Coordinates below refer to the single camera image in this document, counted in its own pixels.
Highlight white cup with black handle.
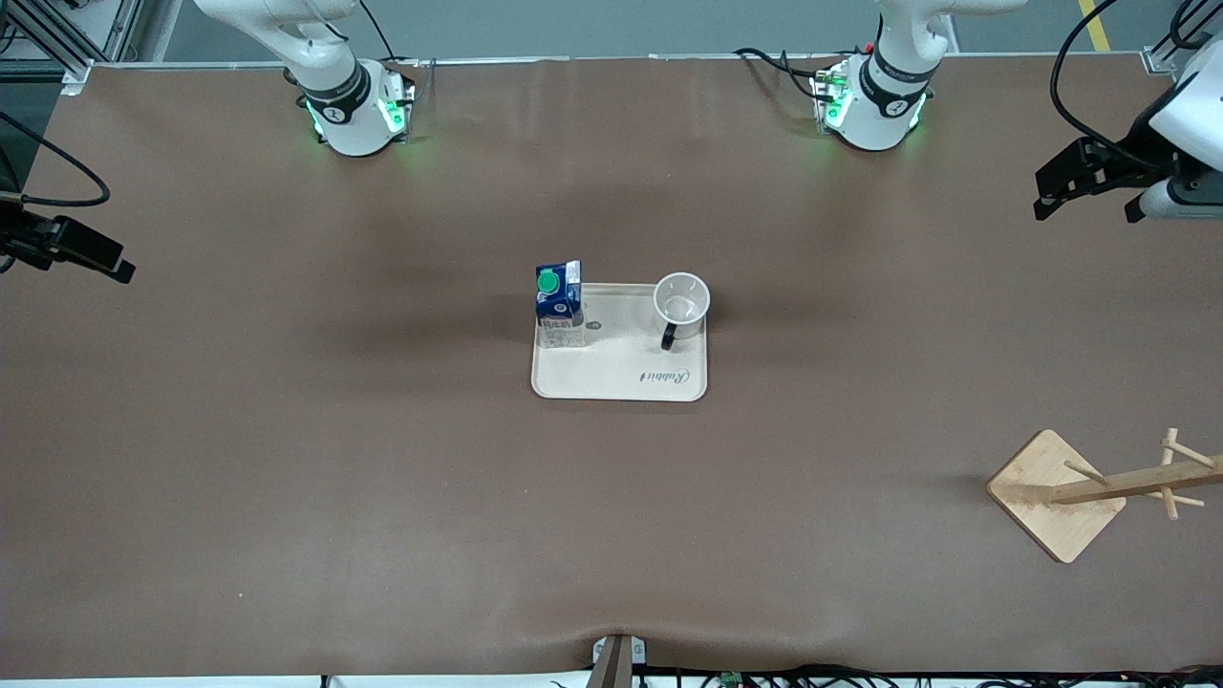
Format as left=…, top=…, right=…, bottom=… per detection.
left=654, top=272, right=712, bottom=352

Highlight blue milk carton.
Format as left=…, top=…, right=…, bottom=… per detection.
left=535, top=260, right=586, bottom=349

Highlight wooden cup rack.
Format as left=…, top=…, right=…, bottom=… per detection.
left=987, top=427, right=1223, bottom=564

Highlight cream plastic tray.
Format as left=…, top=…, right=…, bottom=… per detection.
left=531, top=283, right=709, bottom=402

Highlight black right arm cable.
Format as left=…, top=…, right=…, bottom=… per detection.
left=0, top=112, right=112, bottom=208

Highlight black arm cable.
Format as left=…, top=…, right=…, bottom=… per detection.
left=1050, top=0, right=1178, bottom=169
left=0, top=112, right=112, bottom=208

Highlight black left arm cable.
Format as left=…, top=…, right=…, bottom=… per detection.
left=1050, top=0, right=1178, bottom=169

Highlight aluminium frame corner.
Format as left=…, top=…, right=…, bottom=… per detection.
left=1142, top=0, right=1223, bottom=75

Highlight aluminium frame with black struts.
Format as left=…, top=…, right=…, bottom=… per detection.
left=0, top=0, right=182, bottom=94

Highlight black left base cables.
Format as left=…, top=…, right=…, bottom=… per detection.
left=734, top=47, right=834, bottom=102

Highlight black right base cable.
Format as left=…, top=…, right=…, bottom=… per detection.
left=358, top=0, right=423, bottom=70

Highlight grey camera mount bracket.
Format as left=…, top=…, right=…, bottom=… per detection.
left=591, top=634, right=648, bottom=688

